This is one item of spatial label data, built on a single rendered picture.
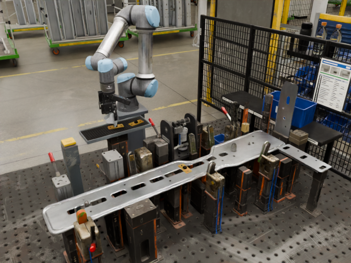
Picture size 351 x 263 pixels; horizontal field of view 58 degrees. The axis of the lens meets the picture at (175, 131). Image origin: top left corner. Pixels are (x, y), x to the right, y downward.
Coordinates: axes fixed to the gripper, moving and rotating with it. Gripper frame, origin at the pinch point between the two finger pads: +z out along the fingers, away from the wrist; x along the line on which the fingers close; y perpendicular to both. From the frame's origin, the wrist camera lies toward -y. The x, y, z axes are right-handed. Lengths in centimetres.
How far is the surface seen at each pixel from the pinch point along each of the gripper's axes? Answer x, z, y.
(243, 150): 25, 18, -67
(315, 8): -268, -11, -388
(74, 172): 9.3, 19.3, 25.7
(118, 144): 5.1, 10.3, 0.6
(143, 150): 16.7, 9.9, -10.3
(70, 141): 7.7, 1.7, 24.7
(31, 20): -933, 75, 55
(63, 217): 44, 18, 34
